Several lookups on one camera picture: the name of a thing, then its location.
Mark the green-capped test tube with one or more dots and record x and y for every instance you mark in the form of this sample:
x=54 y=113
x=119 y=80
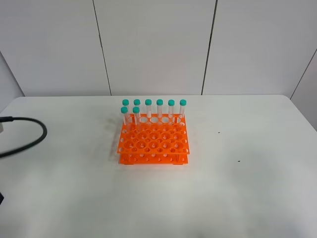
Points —
x=137 y=116

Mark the orange test tube rack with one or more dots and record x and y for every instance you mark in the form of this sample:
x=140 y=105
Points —
x=154 y=142

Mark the second row tube left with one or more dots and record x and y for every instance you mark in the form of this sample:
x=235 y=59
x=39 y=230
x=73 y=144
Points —
x=126 y=119

